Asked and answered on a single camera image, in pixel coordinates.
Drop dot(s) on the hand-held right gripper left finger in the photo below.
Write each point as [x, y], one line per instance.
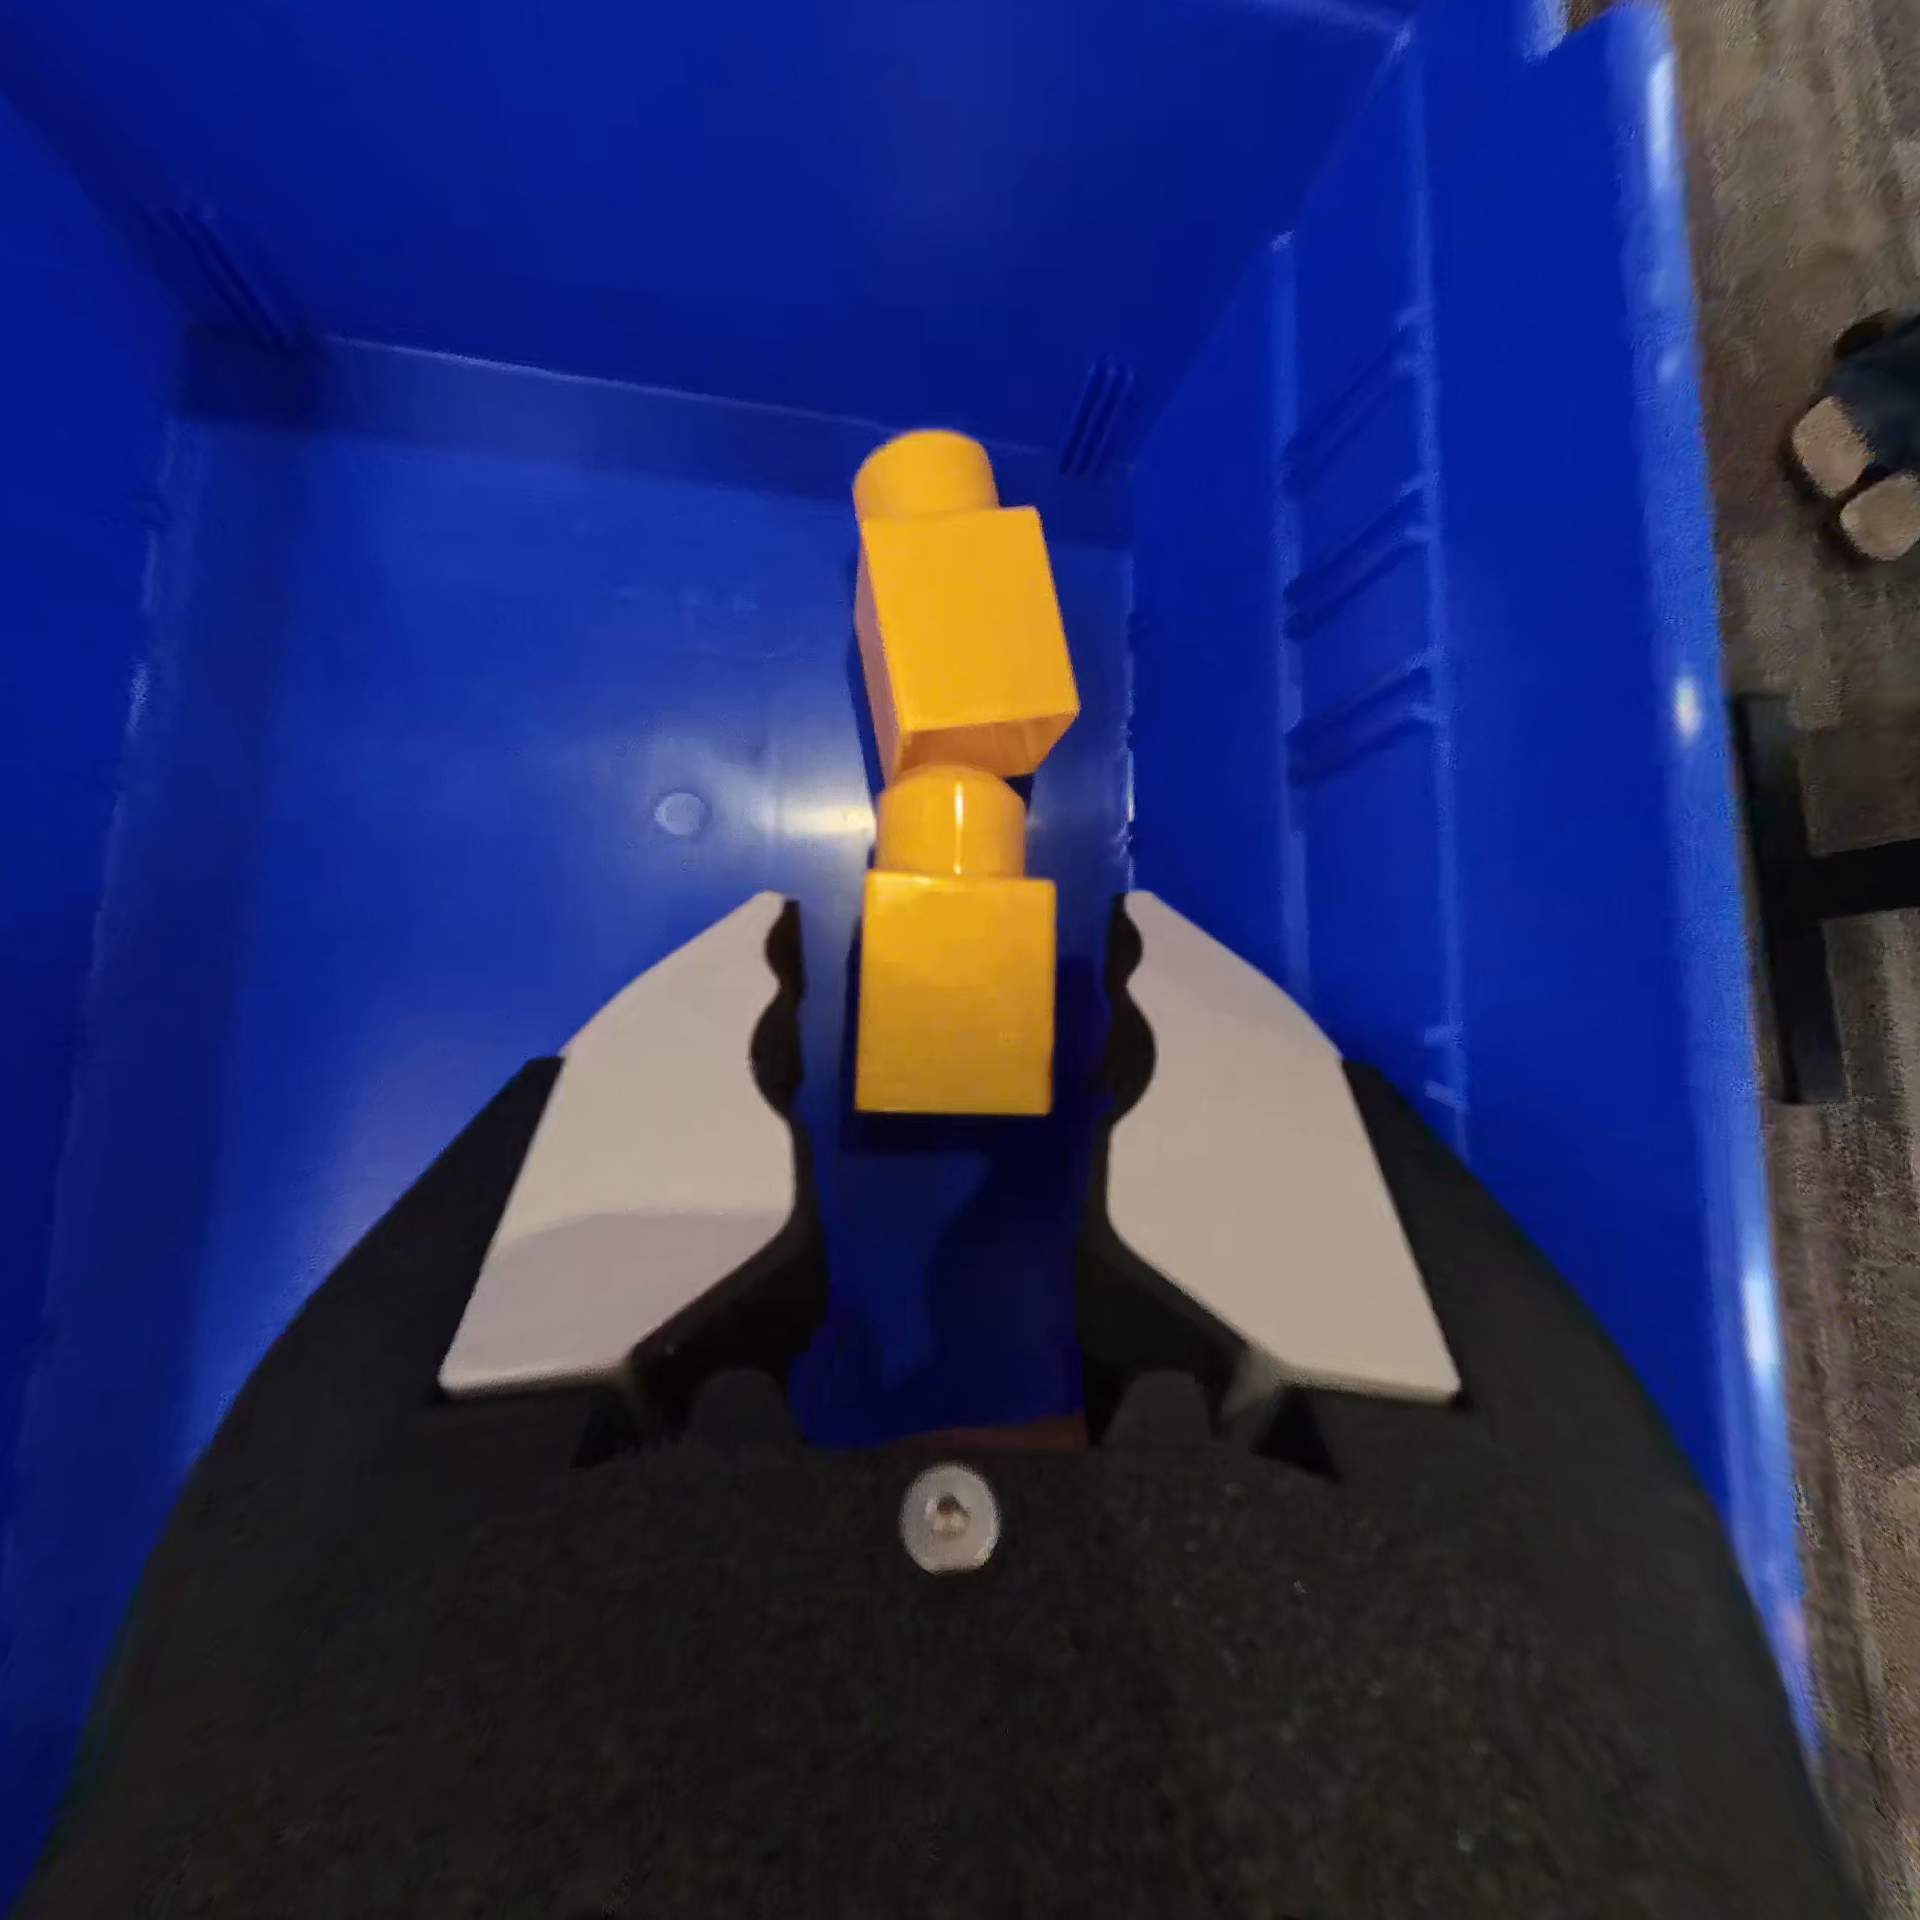
[631, 1203]

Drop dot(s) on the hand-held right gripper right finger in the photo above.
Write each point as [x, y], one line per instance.
[1276, 1203]

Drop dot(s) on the yellow toy building block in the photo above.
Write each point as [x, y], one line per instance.
[954, 1006]
[967, 631]

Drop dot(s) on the blue plastic bin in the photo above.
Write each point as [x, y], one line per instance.
[451, 751]

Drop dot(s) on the black chair base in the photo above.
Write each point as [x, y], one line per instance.
[1802, 900]

